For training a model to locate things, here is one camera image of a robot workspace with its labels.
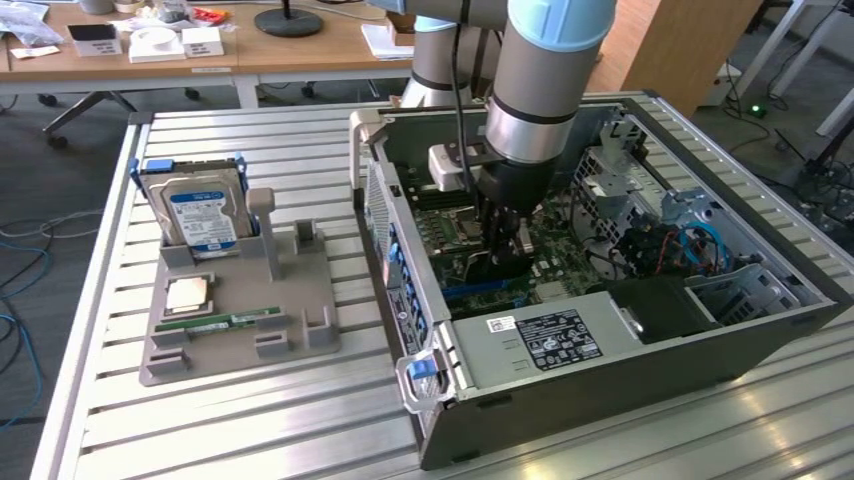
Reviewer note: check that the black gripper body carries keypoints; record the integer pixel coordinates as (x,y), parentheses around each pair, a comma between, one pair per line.
(516,185)

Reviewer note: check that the black graphics card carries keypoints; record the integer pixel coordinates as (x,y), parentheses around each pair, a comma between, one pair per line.
(480,272)

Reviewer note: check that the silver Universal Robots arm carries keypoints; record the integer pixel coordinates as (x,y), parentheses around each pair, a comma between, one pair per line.
(540,75)

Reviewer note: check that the green motherboard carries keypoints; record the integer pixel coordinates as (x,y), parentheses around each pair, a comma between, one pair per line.
(554,250)

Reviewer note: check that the CPU socket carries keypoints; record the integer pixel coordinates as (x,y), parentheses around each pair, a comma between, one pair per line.
(467,227)

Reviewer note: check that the blue expansion slot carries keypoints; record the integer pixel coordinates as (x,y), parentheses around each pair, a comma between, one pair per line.
(467,291)

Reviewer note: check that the metal drive cage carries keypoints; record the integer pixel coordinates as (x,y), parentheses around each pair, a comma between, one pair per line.
(627,210)

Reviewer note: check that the grey power supply unit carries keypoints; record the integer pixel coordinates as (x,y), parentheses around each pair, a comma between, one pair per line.
(480,350)

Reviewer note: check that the blue case latch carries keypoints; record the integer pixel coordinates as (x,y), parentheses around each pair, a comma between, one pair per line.
(419,375)

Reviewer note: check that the open grey PC case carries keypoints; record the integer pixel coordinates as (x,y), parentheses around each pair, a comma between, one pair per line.
(600,400)

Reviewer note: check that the metal disk bay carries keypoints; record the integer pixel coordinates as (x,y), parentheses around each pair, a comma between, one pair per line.
(740,295)

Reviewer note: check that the stack of white papers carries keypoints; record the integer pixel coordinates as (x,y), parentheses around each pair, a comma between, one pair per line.
(387,42)

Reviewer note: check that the brown cardboard box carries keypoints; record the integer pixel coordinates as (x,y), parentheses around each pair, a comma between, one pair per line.
(400,22)

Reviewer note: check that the wooden cabinet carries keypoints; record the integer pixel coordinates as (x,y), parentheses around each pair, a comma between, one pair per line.
(707,60)

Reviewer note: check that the device with green light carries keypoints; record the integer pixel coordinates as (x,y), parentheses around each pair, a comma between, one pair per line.
(756,109)

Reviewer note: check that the grey parts rack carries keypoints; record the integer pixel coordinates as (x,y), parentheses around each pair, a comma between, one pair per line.
(247,295)

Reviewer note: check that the hard disk in blue caddy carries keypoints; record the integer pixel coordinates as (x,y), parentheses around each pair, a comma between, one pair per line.
(196,215)

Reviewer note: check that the green RAM stick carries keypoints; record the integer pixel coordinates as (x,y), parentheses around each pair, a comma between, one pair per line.
(213,321)

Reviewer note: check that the black lamp base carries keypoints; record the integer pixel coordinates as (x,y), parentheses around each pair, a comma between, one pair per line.
(288,22)

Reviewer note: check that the copper-topped CPU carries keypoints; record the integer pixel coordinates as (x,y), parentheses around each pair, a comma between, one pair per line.
(184,295)

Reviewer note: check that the plain white box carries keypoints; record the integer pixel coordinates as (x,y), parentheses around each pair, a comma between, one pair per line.
(201,42)

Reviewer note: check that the white box with tape roll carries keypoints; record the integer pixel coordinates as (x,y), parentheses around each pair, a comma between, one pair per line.
(156,45)

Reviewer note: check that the wooden desk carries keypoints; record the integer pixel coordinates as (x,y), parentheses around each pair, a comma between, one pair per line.
(100,67)

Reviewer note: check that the black chair base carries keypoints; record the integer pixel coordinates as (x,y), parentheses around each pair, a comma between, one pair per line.
(73,111)

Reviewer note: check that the white box with black top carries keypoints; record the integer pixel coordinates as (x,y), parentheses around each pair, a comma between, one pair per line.
(95,40)

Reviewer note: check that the red and white card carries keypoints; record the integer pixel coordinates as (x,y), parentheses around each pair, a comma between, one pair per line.
(33,52)

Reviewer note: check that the clear plastic bag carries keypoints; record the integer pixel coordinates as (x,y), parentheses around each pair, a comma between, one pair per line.
(26,25)

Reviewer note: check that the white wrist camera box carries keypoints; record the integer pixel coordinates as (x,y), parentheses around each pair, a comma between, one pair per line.
(449,167)

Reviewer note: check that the black plastic duct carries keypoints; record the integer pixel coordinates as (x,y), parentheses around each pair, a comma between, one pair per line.
(660,310)

